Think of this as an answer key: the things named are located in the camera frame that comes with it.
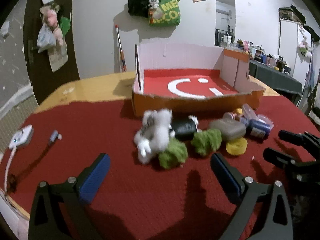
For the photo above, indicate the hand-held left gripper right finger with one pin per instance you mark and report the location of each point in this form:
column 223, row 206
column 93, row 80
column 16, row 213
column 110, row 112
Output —
column 226, row 177

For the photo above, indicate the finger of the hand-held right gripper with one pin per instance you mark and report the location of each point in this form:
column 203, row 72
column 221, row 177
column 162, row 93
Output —
column 277, row 156
column 290, row 136

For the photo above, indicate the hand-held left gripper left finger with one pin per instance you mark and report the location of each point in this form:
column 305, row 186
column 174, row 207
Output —
column 96, row 177

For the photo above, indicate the clear round plastic tub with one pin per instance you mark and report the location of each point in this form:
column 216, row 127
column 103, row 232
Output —
column 265, row 120

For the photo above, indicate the yellow plastic cap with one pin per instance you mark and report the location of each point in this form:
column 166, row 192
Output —
column 236, row 147

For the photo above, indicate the dark blue bottle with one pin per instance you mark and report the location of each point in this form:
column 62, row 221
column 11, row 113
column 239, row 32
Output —
column 257, row 131

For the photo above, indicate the green plush ball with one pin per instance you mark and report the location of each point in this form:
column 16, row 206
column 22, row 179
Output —
column 206, row 141
column 172, row 155

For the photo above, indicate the clear small plastic box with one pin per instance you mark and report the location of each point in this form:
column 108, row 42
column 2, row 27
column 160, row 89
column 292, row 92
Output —
column 248, row 111

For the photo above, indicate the grey eyeshadow case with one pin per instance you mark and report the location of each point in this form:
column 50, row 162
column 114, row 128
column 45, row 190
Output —
column 227, row 128

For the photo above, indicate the small pink toy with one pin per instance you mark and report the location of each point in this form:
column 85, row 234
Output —
column 228, row 115

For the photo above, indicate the black and white plush roll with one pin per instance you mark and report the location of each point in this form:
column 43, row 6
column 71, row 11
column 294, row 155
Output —
column 183, row 128

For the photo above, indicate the white plush toy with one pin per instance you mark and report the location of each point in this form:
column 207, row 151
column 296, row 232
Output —
column 305, row 47
column 157, row 132

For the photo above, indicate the orange cardboard box red inside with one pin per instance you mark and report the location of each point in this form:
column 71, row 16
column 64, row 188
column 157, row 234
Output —
column 190, row 85

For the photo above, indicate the red woven mat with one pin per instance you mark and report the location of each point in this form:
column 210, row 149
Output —
column 100, row 130

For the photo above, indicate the grey plug adapter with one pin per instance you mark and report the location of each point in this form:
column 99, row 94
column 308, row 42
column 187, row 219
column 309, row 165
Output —
column 55, row 137

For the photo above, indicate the table with dark cloth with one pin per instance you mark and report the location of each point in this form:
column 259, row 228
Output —
column 275, row 80

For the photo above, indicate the white charger device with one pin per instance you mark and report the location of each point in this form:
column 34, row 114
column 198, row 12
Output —
column 21, row 136

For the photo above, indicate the row of cosmetic bottles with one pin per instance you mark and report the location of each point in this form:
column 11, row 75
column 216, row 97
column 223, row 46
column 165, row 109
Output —
column 260, row 53

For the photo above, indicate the hanging white plush toy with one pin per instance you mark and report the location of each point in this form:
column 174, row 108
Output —
column 305, row 47

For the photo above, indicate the white wardrobe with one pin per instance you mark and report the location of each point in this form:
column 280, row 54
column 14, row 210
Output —
column 288, row 45

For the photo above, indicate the dark brown door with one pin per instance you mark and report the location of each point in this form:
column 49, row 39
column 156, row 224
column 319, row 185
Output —
column 70, row 60

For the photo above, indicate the black bag on wardrobe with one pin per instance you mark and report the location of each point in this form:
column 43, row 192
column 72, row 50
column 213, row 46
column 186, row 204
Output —
column 295, row 15

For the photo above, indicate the beige paper bag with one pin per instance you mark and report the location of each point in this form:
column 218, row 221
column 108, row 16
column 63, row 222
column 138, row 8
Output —
column 58, row 58

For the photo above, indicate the broom stick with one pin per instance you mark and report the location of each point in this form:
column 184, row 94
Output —
column 121, row 47

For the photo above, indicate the hanging clear plastic bag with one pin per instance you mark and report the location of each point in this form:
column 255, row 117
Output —
column 45, row 38

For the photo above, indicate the hanging green bag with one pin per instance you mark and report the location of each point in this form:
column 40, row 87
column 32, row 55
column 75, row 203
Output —
column 65, row 25

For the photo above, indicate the hanging pink plush toy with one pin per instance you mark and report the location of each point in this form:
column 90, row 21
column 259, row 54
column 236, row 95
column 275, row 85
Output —
column 52, row 17

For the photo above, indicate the green tote bag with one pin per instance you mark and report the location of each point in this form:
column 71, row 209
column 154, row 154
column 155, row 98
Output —
column 167, row 12

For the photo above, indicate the wall mirror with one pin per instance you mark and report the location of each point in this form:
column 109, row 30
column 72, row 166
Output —
column 225, row 17

